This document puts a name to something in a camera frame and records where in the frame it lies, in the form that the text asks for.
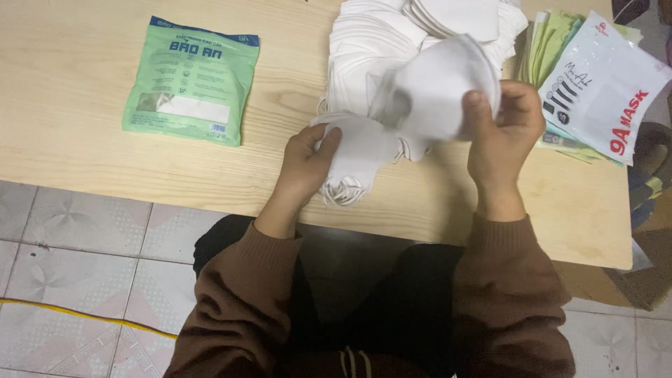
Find person's right hand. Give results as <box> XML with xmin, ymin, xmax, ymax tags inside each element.
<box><xmin>462</xmin><ymin>80</ymin><xmax>547</xmax><ymax>191</ymax></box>

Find person's left hand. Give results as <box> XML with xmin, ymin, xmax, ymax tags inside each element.
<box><xmin>274</xmin><ymin>123</ymin><xmax>343</xmax><ymax>207</ymax></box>

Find small bundle of white masks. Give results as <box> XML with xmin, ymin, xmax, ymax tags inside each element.
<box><xmin>310</xmin><ymin>113</ymin><xmax>405</xmax><ymax>207</ymax></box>

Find single white face mask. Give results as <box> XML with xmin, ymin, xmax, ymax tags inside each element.
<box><xmin>367</xmin><ymin>34</ymin><xmax>502</xmax><ymax>162</ymax></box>

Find stack of green packaging bags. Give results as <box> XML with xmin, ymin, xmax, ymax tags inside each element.
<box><xmin>514</xmin><ymin>9</ymin><xmax>644</xmax><ymax>165</ymax></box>

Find white mask bag red print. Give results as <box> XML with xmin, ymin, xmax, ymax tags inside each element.
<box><xmin>538</xmin><ymin>10</ymin><xmax>672</xmax><ymax>167</ymax></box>

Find large pile of white masks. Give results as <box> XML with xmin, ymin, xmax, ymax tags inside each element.
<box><xmin>317</xmin><ymin>0</ymin><xmax>530</xmax><ymax>121</ymax></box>

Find green mask packet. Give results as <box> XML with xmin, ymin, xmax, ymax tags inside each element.
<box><xmin>122</xmin><ymin>16</ymin><xmax>260</xmax><ymax>148</ymax></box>

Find person's black trousers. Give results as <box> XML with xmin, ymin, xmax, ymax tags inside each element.
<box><xmin>192</xmin><ymin>214</ymin><xmax>468</xmax><ymax>378</ymax></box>

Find dark cluttered heap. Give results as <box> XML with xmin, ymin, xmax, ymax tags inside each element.
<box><xmin>611</xmin><ymin>0</ymin><xmax>672</xmax><ymax>310</ymax></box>

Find yellow cable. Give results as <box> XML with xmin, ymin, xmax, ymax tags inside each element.
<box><xmin>0</xmin><ymin>297</ymin><xmax>179</xmax><ymax>341</ymax></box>

